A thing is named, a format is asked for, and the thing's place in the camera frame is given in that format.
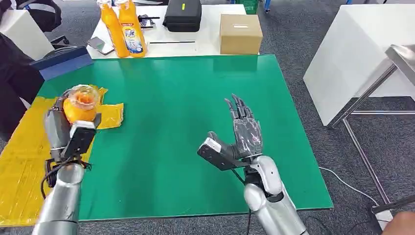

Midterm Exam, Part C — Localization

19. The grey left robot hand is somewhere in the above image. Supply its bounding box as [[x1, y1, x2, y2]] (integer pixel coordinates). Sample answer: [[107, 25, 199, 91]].
[[44, 87, 78, 162]]

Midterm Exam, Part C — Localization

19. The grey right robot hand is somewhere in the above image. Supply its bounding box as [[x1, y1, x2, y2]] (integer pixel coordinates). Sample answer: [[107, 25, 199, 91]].
[[207, 94, 264, 159]]

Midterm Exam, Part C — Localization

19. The orange drink bottle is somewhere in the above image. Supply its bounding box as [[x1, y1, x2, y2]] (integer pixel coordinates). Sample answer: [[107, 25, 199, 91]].
[[97, 0, 130, 58], [116, 0, 148, 58], [62, 84, 100, 124]]

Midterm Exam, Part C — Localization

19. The yellow plastic sheet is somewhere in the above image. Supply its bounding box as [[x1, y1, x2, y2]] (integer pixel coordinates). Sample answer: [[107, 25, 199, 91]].
[[0, 85, 125, 228]]

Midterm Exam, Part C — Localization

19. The person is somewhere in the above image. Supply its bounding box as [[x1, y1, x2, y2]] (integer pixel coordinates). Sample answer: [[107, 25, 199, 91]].
[[0, 32, 45, 134]]

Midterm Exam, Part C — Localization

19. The blue folder stand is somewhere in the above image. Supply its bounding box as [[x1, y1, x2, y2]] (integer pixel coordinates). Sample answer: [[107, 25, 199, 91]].
[[30, 46, 94, 81]]

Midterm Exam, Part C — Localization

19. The green table mat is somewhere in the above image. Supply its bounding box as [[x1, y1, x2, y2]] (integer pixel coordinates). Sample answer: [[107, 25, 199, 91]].
[[37, 54, 334, 222]]

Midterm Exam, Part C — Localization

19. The smartphone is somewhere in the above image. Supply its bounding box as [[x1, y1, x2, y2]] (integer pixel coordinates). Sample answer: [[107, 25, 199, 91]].
[[87, 36, 115, 55]]

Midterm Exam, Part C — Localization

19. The brown cardboard box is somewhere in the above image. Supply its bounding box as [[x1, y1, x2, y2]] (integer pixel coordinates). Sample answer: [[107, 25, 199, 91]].
[[220, 14, 263, 55]]

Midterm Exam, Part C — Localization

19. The white cabinet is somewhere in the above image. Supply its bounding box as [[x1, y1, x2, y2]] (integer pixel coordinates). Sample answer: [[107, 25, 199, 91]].
[[0, 9, 54, 61]]

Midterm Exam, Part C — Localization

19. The black office chair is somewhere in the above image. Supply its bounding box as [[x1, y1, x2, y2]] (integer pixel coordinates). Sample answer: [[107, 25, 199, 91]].
[[16, 0, 70, 46]]

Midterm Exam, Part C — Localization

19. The green crate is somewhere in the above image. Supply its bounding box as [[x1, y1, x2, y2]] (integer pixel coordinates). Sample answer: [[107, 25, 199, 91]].
[[235, 0, 260, 15]]

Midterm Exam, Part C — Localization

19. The white side table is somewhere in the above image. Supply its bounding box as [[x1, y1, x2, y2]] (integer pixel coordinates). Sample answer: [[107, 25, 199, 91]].
[[303, 3, 415, 127]]

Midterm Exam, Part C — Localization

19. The black zip case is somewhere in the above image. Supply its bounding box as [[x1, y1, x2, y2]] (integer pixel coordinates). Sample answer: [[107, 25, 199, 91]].
[[162, 0, 202, 32]]

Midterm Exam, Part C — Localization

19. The black handheld device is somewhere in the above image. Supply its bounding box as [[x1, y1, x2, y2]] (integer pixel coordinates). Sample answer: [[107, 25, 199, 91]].
[[138, 14, 161, 29]]

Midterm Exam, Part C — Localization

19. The white power strip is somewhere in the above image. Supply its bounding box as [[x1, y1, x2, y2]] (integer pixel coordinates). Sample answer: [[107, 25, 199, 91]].
[[375, 210, 394, 230]]

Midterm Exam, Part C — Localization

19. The black floor bar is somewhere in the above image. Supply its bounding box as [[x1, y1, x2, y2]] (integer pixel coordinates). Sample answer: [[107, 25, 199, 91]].
[[372, 196, 415, 215]]

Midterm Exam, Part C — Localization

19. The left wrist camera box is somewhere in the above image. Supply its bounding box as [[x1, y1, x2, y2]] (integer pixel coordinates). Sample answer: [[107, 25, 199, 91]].
[[63, 113, 102, 160]]

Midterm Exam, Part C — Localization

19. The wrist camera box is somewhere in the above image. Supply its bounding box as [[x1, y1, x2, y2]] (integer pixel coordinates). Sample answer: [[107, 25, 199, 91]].
[[63, 113, 102, 160], [197, 138, 250, 171]]

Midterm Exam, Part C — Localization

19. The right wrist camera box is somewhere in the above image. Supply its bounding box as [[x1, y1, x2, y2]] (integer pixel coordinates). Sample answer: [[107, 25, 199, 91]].
[[197, 138, 250, 171]]

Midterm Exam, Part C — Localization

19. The white floor cable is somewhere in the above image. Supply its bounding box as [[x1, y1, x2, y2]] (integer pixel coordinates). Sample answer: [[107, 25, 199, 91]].
[[319, 166, 380, 207]]

